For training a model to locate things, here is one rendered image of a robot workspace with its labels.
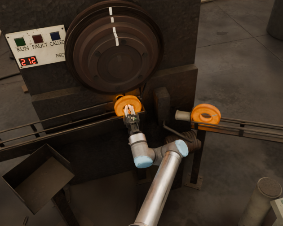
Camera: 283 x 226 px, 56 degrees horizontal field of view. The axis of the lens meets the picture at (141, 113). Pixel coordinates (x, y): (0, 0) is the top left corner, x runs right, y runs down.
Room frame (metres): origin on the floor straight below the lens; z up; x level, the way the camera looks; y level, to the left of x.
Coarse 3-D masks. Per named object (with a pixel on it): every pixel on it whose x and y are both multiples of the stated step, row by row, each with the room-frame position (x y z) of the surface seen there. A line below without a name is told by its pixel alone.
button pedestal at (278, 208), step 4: (272, 200) 0.57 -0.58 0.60; (276, 200) 0.56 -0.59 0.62; (280, 200) 0.56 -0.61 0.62; (272, 204) 0.56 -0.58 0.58; (276, 204) 0.54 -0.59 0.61; (280, 204) 0.54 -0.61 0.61; (276, 208) 0.53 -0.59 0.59; (280, 208) 0.53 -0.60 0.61; (276, 212) 0.52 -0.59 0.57; (280, 212) 0.51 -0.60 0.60; (276, 216) 0.51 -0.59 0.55; (280, 216) 0.50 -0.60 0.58; (276, 220) 0.55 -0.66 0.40; (280, 220) 0.49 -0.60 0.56; (276, 224) 0.54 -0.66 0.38; (280, 224) 0.48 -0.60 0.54
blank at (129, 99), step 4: (124, 96) 1.14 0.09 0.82; (128, 96) 1.14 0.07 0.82; (132, 96) 1.14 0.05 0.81; (120, 100) 1.12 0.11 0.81; (124, 100) 1.11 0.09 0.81; (128, 100) 1.12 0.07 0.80; (132, 100) 1.12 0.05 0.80; (136, 100) 1.13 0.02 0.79; (116, 104) 1.11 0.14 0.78; (120, 104) 1.11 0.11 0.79; (124, 104) 1.11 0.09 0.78; (132, 104) 1.12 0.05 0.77; (136, 104) 1.12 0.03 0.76; (140, 104) 1.13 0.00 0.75; (116, 108) 1.10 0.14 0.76; (120, 108) 1.11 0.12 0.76; (136, 108) 1.12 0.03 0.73; (140, 108) 1.13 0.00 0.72; (116, 112) 1.10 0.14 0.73; (120, 112) 1.11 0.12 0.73; (128, 112) 1.12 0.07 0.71
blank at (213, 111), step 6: (198, 108) 1.05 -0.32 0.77; (204, 108) 1.04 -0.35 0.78; (210, 108) 1.03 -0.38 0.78; (216, 108) 1.04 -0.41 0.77; (192, 114) 1.06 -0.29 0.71; (198, 114) 1.05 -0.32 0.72; (210, 114) 1.02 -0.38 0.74; (216, 114) 1.01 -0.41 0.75; (198, 120) 1.05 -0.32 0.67; (204, 120) 1.04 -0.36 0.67; (210, 120) 1.02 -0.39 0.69; (216, 120) 1.01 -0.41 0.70
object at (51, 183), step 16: (48, 144) 0.91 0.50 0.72; (32, 160) 0.84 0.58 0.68; (48, 160) 0.89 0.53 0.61; (64, 160) 0.81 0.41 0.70; (16, 176) 0.77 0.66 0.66; (32, 176) 0.80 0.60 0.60; (48, 176) 0.79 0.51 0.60; (64, 176) 0.78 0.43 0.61; (16, 192) 0.64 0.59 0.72; (32, 192) 0.71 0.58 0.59; (48, 192) 0.70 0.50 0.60; (32, 208) 0.62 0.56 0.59; (64, 208) 0.75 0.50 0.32; (64, 224) 0.79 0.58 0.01; (80, 224) 0.78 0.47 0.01
